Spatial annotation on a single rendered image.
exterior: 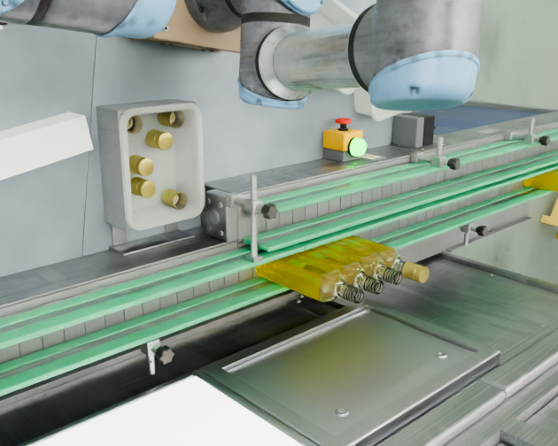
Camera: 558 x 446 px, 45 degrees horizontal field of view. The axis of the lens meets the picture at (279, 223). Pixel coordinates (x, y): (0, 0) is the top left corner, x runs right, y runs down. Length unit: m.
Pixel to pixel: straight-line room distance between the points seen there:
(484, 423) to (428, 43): 0.69
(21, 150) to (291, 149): 0.67
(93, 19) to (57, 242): 0.81
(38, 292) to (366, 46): 0.67
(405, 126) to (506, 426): 0.91
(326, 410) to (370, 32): 0.63
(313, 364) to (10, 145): 0.65
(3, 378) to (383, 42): 0.75
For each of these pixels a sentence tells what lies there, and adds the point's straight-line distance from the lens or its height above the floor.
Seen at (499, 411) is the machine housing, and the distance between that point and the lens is 1.24.
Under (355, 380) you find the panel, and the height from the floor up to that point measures 1.20.
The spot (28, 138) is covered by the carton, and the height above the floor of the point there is 0.81.
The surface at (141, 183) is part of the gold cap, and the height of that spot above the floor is 0.81.
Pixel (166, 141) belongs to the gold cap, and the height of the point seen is 0.81.
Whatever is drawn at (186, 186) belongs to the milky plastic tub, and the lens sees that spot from 1.34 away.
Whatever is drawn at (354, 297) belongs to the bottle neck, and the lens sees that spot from 1.24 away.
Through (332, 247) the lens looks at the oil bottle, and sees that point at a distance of 1.40.
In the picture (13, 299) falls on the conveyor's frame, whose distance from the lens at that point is 1.15.
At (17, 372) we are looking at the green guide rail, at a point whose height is 0.93.
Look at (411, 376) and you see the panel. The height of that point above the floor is 1.26.
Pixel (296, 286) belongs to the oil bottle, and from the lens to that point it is 1.32.
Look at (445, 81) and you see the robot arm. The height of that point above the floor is 1.47.
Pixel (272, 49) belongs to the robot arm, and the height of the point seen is 1.09.
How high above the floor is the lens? 1.87
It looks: 44 degrees down
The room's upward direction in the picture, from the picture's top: 108 degrees clockwise
